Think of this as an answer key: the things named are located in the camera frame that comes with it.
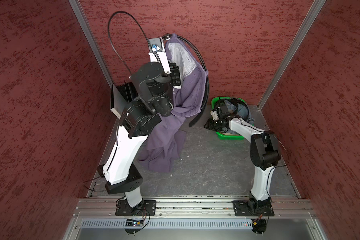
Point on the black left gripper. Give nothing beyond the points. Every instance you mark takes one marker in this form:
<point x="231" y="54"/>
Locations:
<point x="174" y="73"/>

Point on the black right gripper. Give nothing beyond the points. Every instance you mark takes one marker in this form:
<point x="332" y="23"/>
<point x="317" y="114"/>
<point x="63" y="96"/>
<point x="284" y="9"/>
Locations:
<point x="211" y="126"/>

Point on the black leather belt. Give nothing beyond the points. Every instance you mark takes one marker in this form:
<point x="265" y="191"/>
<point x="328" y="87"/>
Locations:
<point x="192" y="97"/>

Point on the purple trousers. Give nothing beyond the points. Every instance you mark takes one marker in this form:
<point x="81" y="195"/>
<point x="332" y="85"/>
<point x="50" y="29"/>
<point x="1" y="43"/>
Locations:
<point x="163" y="145"/>

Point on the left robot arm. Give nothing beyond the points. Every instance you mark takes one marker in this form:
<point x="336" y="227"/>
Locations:
<point x="155" y="100"/>

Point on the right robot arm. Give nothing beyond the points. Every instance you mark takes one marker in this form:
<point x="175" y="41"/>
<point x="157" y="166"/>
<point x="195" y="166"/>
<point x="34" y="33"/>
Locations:
<point x="264" y="151"/>

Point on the green plastic basket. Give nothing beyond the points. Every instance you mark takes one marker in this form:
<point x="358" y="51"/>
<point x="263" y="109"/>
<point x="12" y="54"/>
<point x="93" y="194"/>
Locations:
<point x="220" y="135"/>

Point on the blue denim jeans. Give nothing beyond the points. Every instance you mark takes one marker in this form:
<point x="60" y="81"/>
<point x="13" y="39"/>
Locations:
<point x="249" y="120"/>

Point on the black perforated file rack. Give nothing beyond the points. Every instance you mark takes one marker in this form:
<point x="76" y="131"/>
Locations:
<point x="128" y="91"/>

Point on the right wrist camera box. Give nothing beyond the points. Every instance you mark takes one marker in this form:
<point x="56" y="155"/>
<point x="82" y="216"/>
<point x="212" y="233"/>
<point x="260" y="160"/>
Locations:
<point x="214" y="115"/>

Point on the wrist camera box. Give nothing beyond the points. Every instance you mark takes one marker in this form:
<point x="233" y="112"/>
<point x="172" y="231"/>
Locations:
<point x="214" y="115"/>
<point x="156" y="45"/>

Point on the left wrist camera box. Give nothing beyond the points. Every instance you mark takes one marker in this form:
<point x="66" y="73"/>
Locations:
<point x="156" y="45"/>

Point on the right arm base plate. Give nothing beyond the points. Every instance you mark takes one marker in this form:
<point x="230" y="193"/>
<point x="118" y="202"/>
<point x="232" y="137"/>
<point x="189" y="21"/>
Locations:
<point x="253" y="208"/>

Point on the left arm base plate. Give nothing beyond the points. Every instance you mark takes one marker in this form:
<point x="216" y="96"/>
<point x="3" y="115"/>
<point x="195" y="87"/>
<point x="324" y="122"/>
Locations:
<point x="146" y="208"/>

